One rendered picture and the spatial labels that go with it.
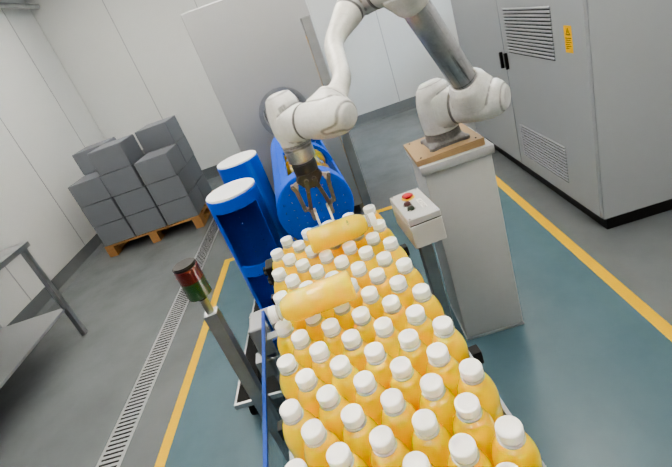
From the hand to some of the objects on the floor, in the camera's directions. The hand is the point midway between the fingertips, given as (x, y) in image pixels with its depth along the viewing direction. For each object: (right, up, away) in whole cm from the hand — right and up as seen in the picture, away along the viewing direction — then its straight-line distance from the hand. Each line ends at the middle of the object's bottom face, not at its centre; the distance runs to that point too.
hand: (324, 216), depth 142 cm
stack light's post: (+5, -120, +21) cm, 122 cm away
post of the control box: (+62, -90, +39) cm, 116 cm away
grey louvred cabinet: (+184, +42, +221) cm, 290 cm away
